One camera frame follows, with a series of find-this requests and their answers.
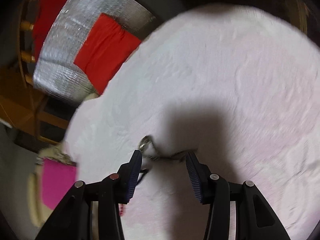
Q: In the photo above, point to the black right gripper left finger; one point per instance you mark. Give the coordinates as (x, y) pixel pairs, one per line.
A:
(72, 218)

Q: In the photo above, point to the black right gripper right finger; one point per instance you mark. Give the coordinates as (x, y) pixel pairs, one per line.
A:
(254, 217)

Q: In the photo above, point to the magenta pillow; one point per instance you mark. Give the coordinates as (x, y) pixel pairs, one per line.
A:
(57, 178)

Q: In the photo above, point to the wooden cabinet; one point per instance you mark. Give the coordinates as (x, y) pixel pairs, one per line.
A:
(31, 111)

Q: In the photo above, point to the silver foil insulation sheet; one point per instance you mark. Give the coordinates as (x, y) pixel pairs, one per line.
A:
(55, 72)

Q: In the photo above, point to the red pillow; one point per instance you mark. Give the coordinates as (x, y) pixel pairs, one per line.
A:
(106, 48)

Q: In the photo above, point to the red cloth on railing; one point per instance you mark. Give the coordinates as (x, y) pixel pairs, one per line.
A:
(47, 12)

